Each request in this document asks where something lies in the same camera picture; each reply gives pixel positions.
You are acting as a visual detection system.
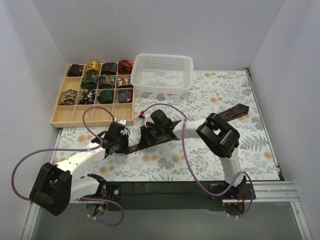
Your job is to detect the brown paisley patterned tie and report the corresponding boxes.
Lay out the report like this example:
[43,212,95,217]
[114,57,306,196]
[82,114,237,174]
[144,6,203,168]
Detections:
[128,104,249,158]

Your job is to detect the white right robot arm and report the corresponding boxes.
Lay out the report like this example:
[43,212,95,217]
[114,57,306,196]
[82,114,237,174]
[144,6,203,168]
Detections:
[137,109,247,199]

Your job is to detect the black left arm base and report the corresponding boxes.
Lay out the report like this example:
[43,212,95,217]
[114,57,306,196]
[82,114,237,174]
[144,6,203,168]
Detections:
[70,183,120,218]

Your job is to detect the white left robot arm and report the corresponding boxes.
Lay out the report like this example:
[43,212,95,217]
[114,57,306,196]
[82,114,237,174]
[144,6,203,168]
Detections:
[29,119,129,216]

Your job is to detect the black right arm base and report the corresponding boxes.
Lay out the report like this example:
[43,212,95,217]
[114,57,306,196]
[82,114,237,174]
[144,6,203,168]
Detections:
[209,183,256,217]

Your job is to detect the rolled dark green tie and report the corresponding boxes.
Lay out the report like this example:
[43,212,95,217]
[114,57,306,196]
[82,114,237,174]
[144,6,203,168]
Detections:
[97,90,115,104]

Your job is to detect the rolled navy paisley rose tie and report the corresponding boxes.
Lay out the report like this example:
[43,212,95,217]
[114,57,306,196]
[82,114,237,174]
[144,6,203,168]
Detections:
[117,89,133,104]

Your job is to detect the rolled black white floral tie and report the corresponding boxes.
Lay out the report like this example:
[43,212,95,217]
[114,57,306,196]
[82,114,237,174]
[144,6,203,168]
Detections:
[79,89,96,105]

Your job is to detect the white plastic mesh basket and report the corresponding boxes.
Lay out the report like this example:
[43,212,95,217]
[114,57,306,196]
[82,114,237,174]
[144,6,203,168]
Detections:
[130,53,194,95]

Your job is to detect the wooden compartment tray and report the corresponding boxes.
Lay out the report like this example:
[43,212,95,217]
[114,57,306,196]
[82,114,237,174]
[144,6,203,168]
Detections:
[51,62,135,128]

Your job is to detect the rolled pink floral dark tie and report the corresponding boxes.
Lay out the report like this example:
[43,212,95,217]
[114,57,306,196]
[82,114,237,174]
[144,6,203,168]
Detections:
[116,75,133,89]

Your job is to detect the rolled green camouflage floral tie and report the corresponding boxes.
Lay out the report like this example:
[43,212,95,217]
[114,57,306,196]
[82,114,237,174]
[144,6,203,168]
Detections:
[60,89,78,106]

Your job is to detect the rolled navy yellow leaf tie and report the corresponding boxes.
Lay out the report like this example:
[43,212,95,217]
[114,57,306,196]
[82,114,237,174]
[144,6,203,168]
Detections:
[81,74,99,90]

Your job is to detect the rolled orange black tie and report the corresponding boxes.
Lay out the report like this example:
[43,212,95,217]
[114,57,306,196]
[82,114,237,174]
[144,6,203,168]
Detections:
[118,60,134,75]

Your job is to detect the rolled dark grey tie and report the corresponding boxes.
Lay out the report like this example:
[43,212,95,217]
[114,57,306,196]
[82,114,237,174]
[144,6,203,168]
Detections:
[101,62,118,76]

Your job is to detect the rolled yellow black tie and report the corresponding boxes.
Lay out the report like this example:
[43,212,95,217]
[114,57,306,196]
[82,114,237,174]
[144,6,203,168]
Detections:
[85,61,101,75]

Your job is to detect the rolled dark maroon tie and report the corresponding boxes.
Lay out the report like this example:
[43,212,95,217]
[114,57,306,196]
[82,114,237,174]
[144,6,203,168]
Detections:
[67,64,84,77]

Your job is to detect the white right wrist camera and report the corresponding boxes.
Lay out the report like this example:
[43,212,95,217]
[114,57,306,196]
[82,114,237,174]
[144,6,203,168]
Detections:
[138,110,154,127]

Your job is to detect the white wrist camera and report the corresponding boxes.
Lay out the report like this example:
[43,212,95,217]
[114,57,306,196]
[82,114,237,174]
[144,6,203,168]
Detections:
[138,110,154,127]
[114,119,127,131]

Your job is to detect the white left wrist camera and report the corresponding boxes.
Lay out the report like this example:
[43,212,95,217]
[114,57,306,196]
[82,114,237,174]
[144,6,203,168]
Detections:
[114,119,127,131]

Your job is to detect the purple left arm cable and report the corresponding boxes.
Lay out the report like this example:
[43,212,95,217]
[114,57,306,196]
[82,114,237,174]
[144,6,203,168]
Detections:
[11,106,125,227]

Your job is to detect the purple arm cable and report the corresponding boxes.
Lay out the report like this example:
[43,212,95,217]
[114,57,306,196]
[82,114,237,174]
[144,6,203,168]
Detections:
[142,103,256,218]
[11,106,125,227]

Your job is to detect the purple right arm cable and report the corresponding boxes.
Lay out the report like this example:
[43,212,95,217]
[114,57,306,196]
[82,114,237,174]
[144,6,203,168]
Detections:
[142,103,256,218]

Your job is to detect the aluminium frame rail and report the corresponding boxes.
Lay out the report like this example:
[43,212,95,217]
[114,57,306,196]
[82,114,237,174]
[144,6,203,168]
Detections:
[22,181,312,240]

